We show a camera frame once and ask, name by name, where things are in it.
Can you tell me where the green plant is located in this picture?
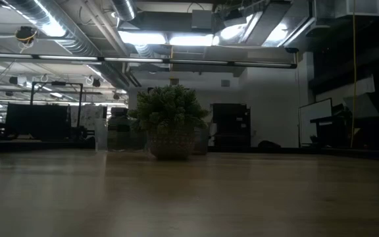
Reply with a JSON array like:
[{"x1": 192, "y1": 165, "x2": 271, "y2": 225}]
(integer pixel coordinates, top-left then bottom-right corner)
[{"x1": 127, "y1": 84, "x2": 211, "y2": 161}]

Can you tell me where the grey plastic container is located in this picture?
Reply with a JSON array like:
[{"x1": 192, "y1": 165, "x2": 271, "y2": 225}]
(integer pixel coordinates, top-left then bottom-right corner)
[{"x1": 192, "y1": 126, "x2": 211, "y2": 156}]

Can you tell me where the black cabinet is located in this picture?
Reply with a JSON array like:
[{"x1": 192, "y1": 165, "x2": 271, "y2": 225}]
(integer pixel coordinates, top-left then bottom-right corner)
[{"x1": 211, "y1": 103, "x2": 252, "y2": 148}]

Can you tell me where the long ceiling light bar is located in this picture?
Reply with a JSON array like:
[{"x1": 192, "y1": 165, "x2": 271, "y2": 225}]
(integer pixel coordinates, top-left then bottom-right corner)
[{"x1": 0, "y1": 52, "x2": 297, "y2": 70}]

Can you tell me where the low black object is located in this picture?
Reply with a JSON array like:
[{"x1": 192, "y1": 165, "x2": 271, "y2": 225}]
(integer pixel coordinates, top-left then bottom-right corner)
[{"x1": 257, "y1": 140, "x2": 282, "y2": 149}]

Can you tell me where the clear plastic container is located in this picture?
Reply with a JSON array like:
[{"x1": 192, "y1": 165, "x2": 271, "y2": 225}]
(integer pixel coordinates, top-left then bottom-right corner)
[{"x1": 93, "y1": 117, "x2": 151, "y2": 153}]

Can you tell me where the white board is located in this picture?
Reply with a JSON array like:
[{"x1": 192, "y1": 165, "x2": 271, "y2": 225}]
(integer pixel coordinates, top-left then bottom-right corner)
[{"x1": 298, "y1": 97, "x2": 333, "y2": 147}]

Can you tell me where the black desk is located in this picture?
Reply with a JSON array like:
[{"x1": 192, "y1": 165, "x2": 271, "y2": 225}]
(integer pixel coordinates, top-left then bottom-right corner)
[{"x1": 309, "y1": 104, "x2": 355, "y2": 149}]

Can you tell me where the black partition screen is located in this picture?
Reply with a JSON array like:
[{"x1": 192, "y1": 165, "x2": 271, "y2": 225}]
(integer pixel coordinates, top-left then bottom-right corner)
[{"x1": 5, "y1": 103, "x2": 72, "y2": 141}]

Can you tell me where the black ceiling cable reel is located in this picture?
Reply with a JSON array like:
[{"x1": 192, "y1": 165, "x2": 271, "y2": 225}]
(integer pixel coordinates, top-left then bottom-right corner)
[{"x1": 14, "y1": 25, "x2": 38, "y2": 45}]

